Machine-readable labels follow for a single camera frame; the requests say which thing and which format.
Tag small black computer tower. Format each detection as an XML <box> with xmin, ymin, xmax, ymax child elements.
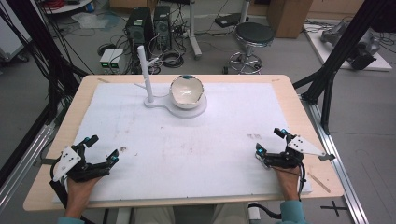
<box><xmin>152</xmin><ymin>5</ymin><xmax>173</xmax><ymax>50</ymax></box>

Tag person's left hand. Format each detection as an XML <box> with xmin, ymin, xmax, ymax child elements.
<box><xmin>64</xmin><ymin>175</ymin><xmax>103</xmax><ymax>219</ymax></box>

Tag white power supply box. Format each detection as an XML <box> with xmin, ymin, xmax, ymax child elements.
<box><xmin>109</xmin><ymin>49</ymin><xmax>126</xmax><ymax>71</ymax></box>
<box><xmin>99</xmin><ymin>48</ymin><xmax>116</xmax><ymax>71</ymax></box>

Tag bundle of black cables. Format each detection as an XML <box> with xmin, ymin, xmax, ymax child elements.
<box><xmin>0</xmin><ymin>6</ymin><xmax>94</xmax><ymax>104</ymax></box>

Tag white stand with post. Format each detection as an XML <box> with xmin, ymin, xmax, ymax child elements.
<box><xmin>134</xmin><ymin>45</ymin><xmax>208</xmax><ymax>119</ymax></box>

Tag aluminium rail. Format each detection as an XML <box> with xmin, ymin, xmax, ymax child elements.
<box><xmin>0</xmin><ymin>123</ymin><xmax>57</xmax><ymax>216</ymax></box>
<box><xmin>300</xmin><ymin>94</ymin><xmax>370</xmax><ymax>224</ymax></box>

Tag white desk leg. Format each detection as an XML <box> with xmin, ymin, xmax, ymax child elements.
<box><xmin>186</xmin><ymin>0</ymin><xmax>204</xmax><ymax>61</ymax></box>

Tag white platform board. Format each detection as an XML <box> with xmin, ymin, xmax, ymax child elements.
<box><xmin>303</xmin><ymin>21</ymin><xmax>393</xmax><ymax>73</ymax></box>

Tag white foam board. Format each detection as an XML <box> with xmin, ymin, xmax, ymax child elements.
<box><xmin>51</xmin><ymin>81</ymin><xmax>313</xmax><ymax>203</ymax></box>

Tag grey robot device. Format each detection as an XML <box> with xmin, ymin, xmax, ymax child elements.
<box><xmin>319</xmin><ymin>21</ymin><xmax>381</xmax><ymax>71</ymax></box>

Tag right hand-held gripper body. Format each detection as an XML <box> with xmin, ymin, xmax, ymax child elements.
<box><xmin>263</xmin><ymin>134</ymin><xmax>336</xmax><ymax>170</ymax></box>

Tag round white table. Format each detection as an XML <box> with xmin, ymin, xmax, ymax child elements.
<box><xmin>42</xmin><ymin>0</ymin><xmax>94</xmax><ymax>15</ymax></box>

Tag thin wooden stick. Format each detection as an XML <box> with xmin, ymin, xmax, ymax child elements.
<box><xmin>306</xmin><ymin>172</ymin><xmax>332</xmax><ymax>194</ymax></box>

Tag black metal frame post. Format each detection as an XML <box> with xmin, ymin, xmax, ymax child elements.
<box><xmin>292</xmin><ymin>0</ymin><xmax>396</xmax><ymax>135</ymax></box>
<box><xmin>0</xmin><ymin>0</ymin><xmax>90</xmax><ymax>125</ymax></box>

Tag large black computer tower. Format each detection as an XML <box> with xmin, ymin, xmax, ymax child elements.
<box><xmin>125</xmin><ymin>7</ymin><xmax>156</xmax><ymax>61</ymax></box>

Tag white bowl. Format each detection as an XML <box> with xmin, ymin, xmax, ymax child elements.
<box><xmin>168</xmin><ymin>74</ymin><xmax>205</xmax><ymax>110</ymax></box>

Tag black flat device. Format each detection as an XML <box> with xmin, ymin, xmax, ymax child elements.
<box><xmin>214</xmin><ymin>12</ymin><xmax>250</xmax><ymax>29</ymax></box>

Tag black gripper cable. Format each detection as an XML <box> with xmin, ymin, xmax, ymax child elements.
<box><xmin>247</xmin><ymin>163</ymin><xmax>308</xmax><ymax>220</ymax></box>

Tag coil of black cables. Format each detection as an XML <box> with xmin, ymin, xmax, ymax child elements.
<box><xmin>160</xmin><ymin>49</ymin><xmax>186</xmax><ymax>69</ymax></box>

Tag person's right hand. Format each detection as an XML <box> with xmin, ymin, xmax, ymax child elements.
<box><xmin>273</xmin><ymin>165</ymin><xmax>303</xmax><ymax>203</ymax></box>

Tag black round stool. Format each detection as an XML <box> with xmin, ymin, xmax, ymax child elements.
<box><xmin>223</xmin><ymin>21</ymin><xmax>276</xmax><ymax>76</ymax></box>

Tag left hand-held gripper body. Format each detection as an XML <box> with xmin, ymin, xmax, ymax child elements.
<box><xmin>51</xmin><ymin>144</ymin><xmax>111</xmax><ymax>184</ymax></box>

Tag light wooden table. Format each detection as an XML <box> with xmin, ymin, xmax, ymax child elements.
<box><xmin>22</xmin><ymin>73</ymin><xmax>346</xmax><ymax>213</ymax></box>

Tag brown cardboard box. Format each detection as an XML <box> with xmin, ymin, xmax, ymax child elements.
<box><xmin>266</xmin><ymin>0</ymin><xmax>314</xmax><ymax>39</ymax></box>

